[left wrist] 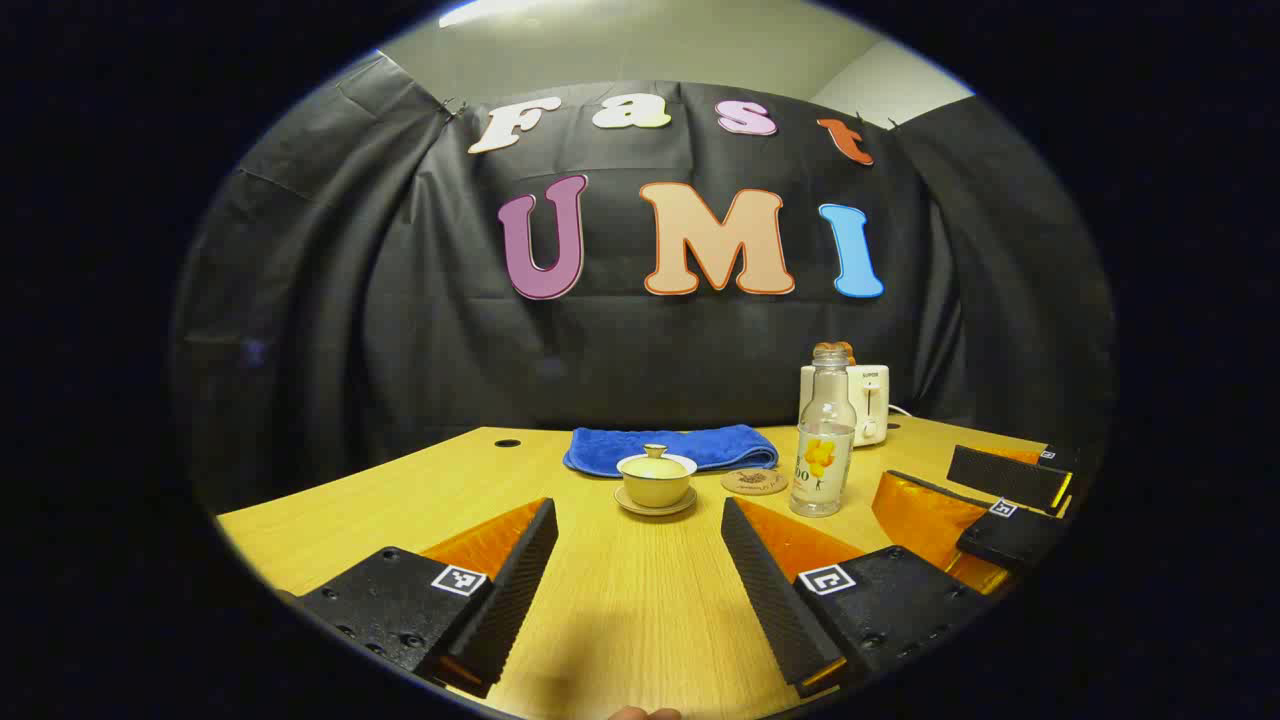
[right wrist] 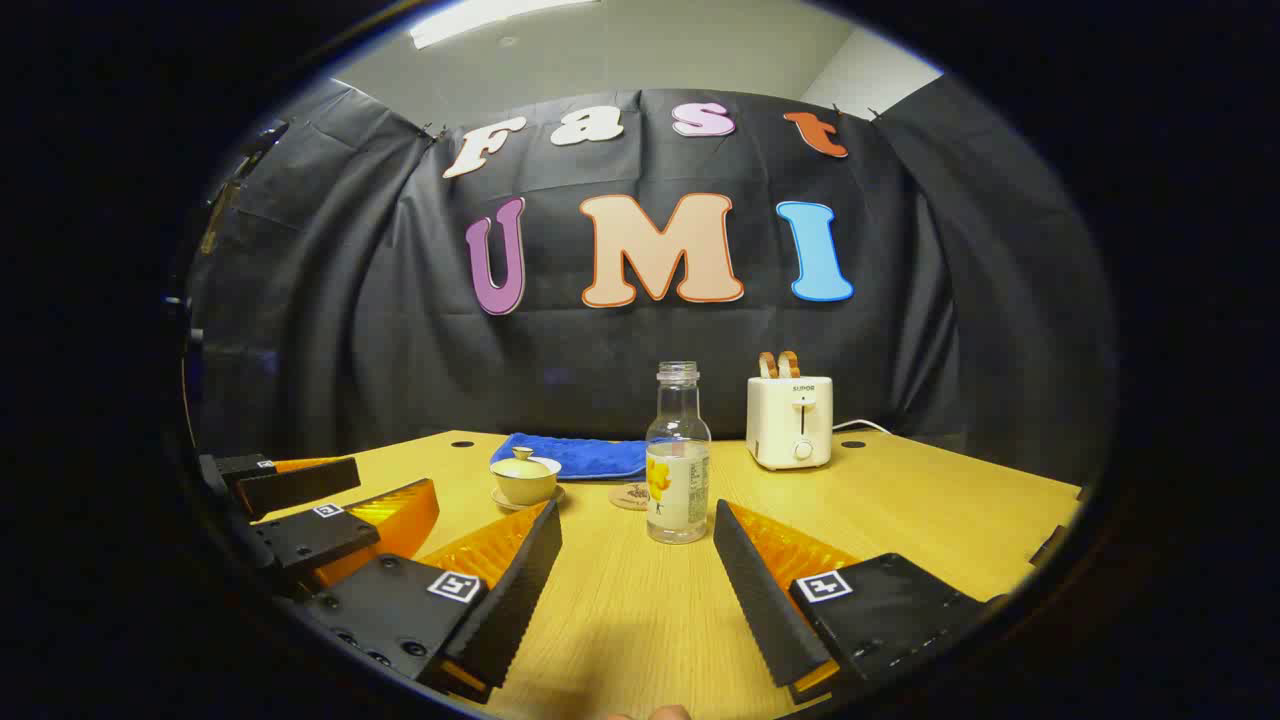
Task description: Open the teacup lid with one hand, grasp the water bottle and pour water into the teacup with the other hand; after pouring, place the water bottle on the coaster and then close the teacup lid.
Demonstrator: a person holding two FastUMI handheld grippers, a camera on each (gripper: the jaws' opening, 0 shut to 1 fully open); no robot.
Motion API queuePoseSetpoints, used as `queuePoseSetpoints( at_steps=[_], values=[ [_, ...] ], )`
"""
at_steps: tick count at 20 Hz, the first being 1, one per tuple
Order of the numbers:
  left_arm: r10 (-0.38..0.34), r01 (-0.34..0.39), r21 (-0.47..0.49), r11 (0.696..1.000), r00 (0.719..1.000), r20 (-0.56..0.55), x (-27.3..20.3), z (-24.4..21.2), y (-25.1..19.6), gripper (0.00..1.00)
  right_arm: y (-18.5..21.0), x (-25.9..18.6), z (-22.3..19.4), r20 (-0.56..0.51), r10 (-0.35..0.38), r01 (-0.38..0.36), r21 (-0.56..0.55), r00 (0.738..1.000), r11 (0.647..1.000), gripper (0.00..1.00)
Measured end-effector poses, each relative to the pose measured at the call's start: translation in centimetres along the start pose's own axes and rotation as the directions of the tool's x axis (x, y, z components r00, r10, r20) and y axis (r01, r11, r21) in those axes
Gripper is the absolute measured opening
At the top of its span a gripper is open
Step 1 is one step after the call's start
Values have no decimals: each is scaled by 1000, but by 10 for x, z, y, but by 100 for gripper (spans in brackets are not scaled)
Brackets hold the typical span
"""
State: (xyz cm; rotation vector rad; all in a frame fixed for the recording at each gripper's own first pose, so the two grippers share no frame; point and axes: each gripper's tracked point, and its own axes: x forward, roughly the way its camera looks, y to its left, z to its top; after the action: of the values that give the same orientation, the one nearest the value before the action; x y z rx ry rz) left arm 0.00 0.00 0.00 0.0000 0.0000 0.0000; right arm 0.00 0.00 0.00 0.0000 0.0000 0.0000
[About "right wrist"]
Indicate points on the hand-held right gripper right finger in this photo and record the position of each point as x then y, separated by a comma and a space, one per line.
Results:
760, 610

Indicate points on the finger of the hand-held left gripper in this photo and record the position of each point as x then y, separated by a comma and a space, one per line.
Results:
310, 540
300, 488

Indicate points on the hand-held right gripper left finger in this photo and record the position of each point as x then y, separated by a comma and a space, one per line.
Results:
515, 610

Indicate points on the cream teacup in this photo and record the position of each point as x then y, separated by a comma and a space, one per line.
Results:
525, 490

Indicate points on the cream teacup lid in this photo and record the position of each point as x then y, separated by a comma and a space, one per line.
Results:
525, 465

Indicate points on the round wooden coaster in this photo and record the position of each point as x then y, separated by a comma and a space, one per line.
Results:
628, 497

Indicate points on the clear water bottle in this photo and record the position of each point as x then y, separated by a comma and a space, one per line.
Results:
678, 420

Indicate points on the black backdrop cloth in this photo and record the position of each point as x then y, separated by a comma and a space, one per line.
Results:
400, 350

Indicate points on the blue towel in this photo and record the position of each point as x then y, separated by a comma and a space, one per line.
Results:
590, 455

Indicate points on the white toaster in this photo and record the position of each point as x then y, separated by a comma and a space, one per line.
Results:
775, 430

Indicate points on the bread slice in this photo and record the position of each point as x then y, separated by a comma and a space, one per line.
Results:
767, 366
790, 365

